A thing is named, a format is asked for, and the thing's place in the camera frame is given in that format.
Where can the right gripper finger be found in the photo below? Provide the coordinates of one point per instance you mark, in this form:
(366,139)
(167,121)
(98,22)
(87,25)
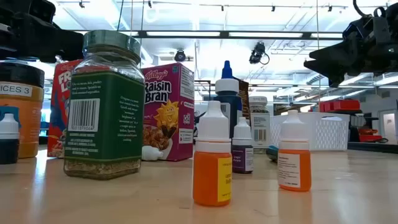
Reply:
(332,70)
(335,49)

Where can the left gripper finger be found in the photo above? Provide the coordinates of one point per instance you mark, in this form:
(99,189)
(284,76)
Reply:
(65,45)

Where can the red Froot Loops cereal box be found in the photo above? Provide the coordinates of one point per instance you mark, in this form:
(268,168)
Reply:
(57,102)

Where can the white lid barcode spice jar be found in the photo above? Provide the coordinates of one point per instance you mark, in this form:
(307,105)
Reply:
(259,124)

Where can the dark brown spice box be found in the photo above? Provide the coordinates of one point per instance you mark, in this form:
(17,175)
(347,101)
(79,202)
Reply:
(245,96)

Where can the metal jar blue cap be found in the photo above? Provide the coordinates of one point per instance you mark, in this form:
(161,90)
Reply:
(273,153)

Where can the orange dropper bottle white label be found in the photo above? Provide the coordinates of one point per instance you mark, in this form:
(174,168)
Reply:
(303,168)

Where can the tall blue bottle blue tip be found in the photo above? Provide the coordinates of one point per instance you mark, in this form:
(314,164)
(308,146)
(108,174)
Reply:
(228,87)

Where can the magenta Raisin Bran cereal box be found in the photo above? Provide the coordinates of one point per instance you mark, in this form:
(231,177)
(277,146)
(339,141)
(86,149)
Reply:
(168,93)

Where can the dark dropper bottle white cap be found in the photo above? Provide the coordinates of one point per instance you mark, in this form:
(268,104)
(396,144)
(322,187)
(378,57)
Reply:
(150,153)
(8,146)

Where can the purple dropper bottle white cap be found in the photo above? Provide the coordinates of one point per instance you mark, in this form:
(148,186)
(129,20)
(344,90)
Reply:
(239,161)

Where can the background black robot arm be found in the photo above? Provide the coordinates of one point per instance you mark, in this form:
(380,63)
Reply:
(195,124)

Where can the red toolbox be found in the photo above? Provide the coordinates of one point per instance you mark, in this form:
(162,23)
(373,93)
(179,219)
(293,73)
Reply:
(340,105)

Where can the white perforated plastic basket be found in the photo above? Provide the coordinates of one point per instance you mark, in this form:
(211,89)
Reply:
(329,133)

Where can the orange red device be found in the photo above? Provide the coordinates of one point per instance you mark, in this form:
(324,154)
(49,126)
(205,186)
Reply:
(370,137)

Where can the white door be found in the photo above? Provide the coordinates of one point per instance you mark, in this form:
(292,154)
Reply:
(388,127)

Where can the orange dropper bottle yellow label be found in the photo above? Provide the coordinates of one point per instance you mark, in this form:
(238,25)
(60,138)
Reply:
(208,177)

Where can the black horizontal frame bar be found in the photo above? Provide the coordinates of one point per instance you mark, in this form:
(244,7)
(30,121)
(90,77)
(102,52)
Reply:
(224,34)

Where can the round black ceiling camera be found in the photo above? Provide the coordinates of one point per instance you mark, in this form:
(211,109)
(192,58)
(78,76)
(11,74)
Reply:
(179,56)

